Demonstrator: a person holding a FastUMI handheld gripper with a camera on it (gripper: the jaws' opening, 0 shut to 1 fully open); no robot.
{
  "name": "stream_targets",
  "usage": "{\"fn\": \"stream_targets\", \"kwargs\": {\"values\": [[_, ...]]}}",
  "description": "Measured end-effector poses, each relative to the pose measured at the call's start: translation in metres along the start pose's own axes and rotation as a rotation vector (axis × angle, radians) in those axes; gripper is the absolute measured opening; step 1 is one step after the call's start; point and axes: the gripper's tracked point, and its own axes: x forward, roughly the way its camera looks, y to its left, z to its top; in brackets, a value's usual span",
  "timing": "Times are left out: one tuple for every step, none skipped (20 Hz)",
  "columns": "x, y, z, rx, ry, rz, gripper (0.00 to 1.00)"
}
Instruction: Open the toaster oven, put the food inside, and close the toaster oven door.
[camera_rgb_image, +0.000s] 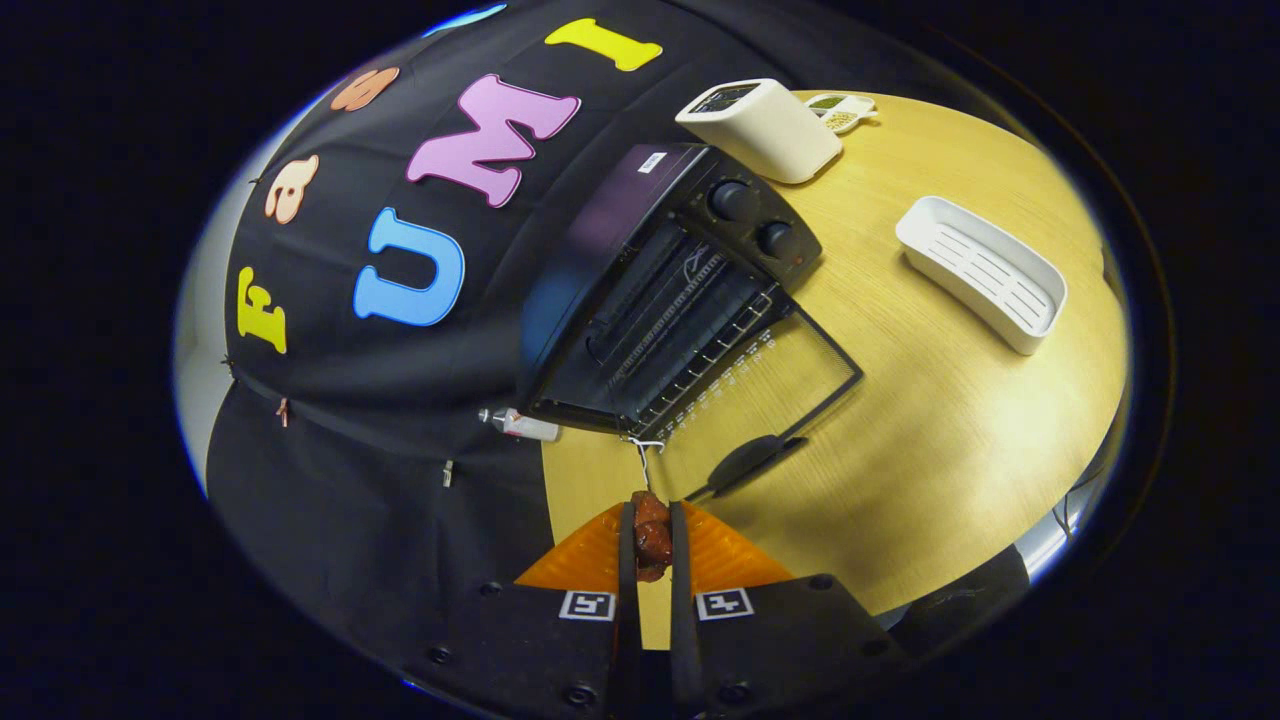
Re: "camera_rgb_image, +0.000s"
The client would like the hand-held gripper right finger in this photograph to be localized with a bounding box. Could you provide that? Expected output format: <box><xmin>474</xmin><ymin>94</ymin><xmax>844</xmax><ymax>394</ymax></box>
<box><xmin>668</xmin><ymin>500</ymin><xmax>906</xmax><ymax>716</ymax></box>

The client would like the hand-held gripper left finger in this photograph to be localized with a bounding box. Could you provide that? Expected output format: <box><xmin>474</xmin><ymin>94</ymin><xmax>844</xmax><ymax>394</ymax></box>
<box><xmin>400</xmin><ymin>500</ymin><xmax>641</xmax><ymax>716</ymax></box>

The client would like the brown grilled steak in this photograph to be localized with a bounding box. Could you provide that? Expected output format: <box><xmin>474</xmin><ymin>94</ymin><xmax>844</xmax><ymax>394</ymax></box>
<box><xmin>630</xmin><ymin>490</ymin><xmax>674</xmax><ymax>583</ymax></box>

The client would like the black toaster oven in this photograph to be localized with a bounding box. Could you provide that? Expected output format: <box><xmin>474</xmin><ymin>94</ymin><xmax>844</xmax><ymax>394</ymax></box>
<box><xmin>517</xmin><ymin>142</ymin><xmax>864</xmax><ymax>501</ymax></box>

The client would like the white pop-up toaster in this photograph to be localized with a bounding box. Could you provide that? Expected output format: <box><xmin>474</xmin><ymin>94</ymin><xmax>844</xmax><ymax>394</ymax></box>
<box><xmin>676</xmin><ymin>78</ymin><xmax>844</xmax><ymax>185</ymax></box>

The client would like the clear bottle with pink label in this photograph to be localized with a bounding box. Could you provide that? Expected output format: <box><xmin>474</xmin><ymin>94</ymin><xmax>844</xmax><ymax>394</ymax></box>
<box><xmin>478</xmin><ymin>407</ymin><xmax>561</xmax><ymax>443</ymax></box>

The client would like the white plastic tray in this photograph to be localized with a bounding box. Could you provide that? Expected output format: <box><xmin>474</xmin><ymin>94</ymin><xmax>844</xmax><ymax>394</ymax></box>
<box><xmin>895</xmin><ymin>196</ymin><xmax>1069</xmax><ymax>356</ymax></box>

